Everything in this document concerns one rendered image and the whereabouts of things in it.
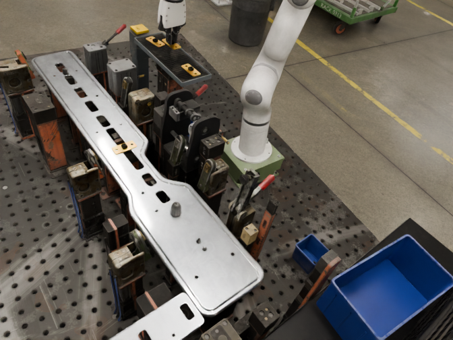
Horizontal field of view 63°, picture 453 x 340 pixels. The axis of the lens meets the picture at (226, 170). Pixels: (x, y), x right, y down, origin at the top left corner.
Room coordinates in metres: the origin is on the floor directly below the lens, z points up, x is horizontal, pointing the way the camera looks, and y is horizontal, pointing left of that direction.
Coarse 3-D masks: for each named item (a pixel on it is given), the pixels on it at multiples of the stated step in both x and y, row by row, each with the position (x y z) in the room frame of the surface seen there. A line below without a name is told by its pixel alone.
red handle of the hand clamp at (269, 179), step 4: (268, 176) 0.79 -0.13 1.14; (272, 176) 0.79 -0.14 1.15; (264, 180) 0.77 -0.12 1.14; (268, 180) 0.77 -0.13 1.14; (272, 180) 0.78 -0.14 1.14; (260, 184) 0.76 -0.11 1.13; (264, 184) 0.76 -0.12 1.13; (268, 184) 0.77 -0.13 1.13; (256, 188) 0.75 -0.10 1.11; (260, 188) 0.75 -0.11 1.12; (264, 188) 0.76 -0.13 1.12; (256, 192) 0.74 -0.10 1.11; (252, 196) 0.73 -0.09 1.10; (240, 204) 0.71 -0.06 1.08; (236, 208) 0.70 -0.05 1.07
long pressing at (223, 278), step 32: (32, 64) 1.30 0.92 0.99; (64, 64) 1.34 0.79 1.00; (64, 96) 1.13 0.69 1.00; (96, 96) 1.17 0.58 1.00; (96, 128) 0.99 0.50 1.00; (128, 128) 1.02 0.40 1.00; (128, 160) 0.86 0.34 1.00; (128, 192) 0.73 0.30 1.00; (192, 192) 0.78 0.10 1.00; (160, 224) 0.63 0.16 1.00; (192, 224) 0.66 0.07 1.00; (160, 256) 0.53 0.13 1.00; (192, 256) 0.55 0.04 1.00; (224, 256) 0.57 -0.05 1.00; (192, 288) 0.45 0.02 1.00; (224, 288) 0.47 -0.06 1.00
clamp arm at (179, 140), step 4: (176, 136) 0.93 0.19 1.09; (180, 136) 0.92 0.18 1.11; (176, 140) 0.92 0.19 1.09; (180, 140) 0.92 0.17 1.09; (184, 140) 0.92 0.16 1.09; (176, 144) 0.91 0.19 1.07; (180, 144) 0.91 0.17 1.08; (184, 144) 0.92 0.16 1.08; (176, 148) 0.91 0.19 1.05; (180, 148) 0.91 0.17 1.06; (184, 148) 0.92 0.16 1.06; (172, 152) 0.92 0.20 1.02; (176, 152) 0.91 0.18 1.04; (180, 152) 0.91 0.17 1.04; (172, 156) 0.92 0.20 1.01; (176, 156) 0.90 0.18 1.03; (180, 156) 0.91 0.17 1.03; (172, 160) 0.90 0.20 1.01; (176, 160) 0.90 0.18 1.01; (180, 160) 0.91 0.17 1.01; (176, 164) 0.90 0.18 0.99
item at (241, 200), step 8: (240, 176) 0.70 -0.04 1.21; (248, 176) 0.70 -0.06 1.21; (256, 176) 0.71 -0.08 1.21; (248, 184) 0.71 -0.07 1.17; (240, 192) 0.71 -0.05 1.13; (248, 192) 0.69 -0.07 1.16; (240, 200) 0.71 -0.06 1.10; (248, 200) 0.70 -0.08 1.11; (232, 208) 0.70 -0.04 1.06; (240, 208) 0.69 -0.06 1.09
